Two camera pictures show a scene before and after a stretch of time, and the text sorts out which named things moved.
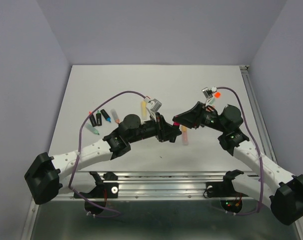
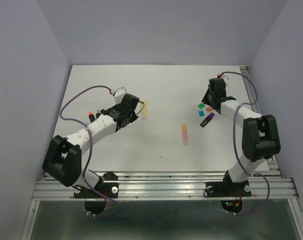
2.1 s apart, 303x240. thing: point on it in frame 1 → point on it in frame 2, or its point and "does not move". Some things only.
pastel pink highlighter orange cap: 184,135 does not move
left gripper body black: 153,128 → 132,117
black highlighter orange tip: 92,119 does not move
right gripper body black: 211,119 → 207,97
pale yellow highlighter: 144,109 does not move
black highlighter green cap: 98,118 does not move
